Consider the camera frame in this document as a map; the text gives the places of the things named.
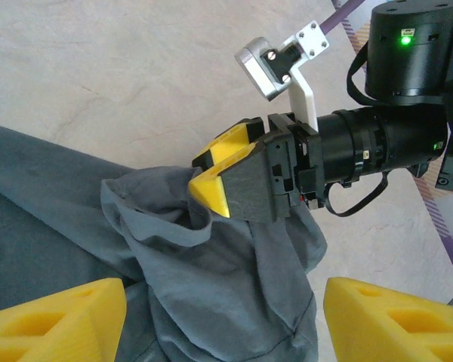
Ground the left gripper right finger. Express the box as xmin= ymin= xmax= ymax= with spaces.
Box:
xmin=322 ymin=277 xmax=453 ymax=362

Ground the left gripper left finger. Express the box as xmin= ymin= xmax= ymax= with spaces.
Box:
xmin=0 ymin=278 xmax=128 ymax=362

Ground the grey t-shirt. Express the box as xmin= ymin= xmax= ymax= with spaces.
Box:
xmin=0 ymin=120 xmax=328 ymax=362

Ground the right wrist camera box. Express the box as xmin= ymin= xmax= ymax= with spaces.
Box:
xmin=233 ymin=36 xmax=292 ymax=103

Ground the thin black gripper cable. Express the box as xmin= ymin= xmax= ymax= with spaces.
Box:
xmin=322 ymin=171 xmax=388 ymax=219

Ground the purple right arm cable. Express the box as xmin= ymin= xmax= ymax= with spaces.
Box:
xmin=320 ymin=0 xmax=367 ymax=35

